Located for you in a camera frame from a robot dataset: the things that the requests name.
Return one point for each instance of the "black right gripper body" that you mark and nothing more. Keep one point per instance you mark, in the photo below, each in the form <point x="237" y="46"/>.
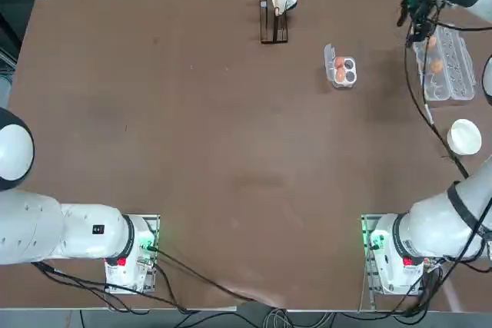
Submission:
<point x="421" y="5"/>

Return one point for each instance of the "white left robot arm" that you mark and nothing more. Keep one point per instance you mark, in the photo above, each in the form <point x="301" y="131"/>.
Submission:
<point x="77" y="228"/>

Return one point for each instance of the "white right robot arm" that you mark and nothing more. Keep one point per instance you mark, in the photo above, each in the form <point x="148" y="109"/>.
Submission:
<point x="430" y="236"/>

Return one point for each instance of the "transparent twelve-slot egg tray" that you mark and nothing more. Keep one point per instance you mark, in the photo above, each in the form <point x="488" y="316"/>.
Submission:
<point x="438" y="93"/>

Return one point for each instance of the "white four-slot egg tray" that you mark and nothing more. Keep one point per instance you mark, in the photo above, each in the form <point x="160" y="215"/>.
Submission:
<point x="345" y="83"/>

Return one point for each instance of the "white paper cup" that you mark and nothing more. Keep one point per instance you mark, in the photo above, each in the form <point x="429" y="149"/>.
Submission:
<point x="465" y="138"/>

